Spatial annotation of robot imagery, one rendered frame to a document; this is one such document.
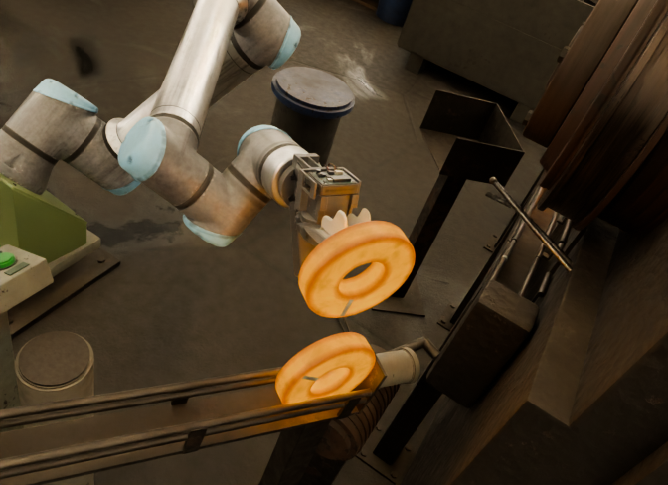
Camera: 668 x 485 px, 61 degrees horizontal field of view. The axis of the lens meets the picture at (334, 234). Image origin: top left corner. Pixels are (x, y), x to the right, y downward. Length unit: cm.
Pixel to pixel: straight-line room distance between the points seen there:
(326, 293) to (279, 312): 115
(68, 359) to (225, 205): 38
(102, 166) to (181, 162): 78
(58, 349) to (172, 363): 65
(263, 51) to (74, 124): 55
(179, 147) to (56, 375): 43
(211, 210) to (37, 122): 79
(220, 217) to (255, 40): 56
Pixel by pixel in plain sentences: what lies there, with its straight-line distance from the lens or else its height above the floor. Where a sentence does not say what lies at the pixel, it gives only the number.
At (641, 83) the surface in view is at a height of 119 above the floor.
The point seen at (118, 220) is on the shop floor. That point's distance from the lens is 208.
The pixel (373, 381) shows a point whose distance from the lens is 91.
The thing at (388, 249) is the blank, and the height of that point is 96.
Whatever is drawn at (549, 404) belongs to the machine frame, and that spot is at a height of 87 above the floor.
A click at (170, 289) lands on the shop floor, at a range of 186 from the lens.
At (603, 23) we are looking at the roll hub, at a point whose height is 121.
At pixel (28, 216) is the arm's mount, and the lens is 161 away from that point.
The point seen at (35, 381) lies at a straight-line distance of 106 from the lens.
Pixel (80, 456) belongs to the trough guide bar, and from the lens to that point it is 78.
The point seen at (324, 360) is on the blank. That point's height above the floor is 77.
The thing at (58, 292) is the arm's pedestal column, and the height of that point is 2.
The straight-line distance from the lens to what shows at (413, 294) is 209.
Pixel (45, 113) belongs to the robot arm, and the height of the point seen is 52.
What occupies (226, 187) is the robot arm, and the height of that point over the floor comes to 83.
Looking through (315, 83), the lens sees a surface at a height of 43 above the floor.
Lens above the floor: 140
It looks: 40 degrees down
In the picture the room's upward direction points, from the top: 20 degrees clockwise
